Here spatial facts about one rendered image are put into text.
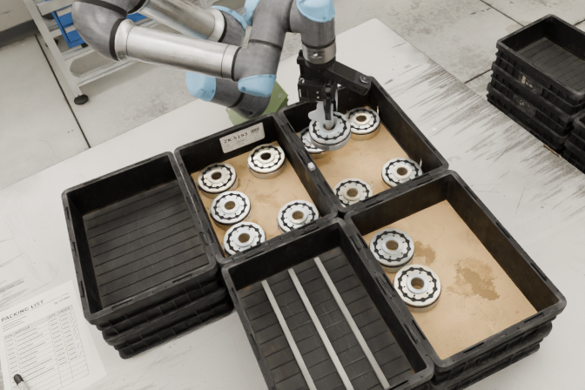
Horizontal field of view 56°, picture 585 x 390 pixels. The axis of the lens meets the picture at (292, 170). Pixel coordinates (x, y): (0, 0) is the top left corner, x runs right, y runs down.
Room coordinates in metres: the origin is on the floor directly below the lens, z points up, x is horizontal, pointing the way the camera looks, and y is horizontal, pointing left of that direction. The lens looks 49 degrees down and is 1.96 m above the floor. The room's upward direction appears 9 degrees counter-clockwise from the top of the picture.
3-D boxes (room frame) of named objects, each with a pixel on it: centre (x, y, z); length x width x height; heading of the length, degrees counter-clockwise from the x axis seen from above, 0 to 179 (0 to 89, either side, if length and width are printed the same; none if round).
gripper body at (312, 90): (0.99, -0.09, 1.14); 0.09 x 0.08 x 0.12; 70
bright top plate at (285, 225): (0.80, 0.00, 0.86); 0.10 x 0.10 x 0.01
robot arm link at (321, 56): (0.98, -0.10, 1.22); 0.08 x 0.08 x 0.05
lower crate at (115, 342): (0.80, 0.39, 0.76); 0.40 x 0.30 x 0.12; 17
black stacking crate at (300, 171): (0.88, 0.11, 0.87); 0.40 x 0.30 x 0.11; 17
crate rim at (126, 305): (0.80, 0.39, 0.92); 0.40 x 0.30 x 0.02; 17
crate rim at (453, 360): (0.58, -0.29, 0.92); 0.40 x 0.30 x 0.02; 17
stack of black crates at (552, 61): (1.55, -1.07, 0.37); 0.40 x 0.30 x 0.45; 24
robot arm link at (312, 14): (0.98, -0.10, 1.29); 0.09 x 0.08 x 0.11; 61
